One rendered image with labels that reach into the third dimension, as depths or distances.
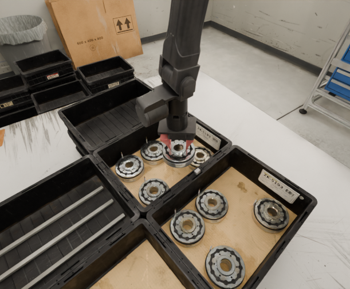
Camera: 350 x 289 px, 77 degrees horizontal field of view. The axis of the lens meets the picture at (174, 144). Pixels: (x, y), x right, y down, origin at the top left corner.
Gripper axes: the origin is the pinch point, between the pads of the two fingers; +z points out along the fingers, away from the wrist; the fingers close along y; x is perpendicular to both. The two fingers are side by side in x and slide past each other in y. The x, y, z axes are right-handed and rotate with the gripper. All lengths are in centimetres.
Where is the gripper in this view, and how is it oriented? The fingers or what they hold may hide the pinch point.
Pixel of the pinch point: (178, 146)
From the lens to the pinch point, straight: 66.5
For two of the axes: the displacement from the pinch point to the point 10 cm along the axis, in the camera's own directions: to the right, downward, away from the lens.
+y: 10.0, 0.3, -0.9
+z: 0.4, 6.6, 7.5
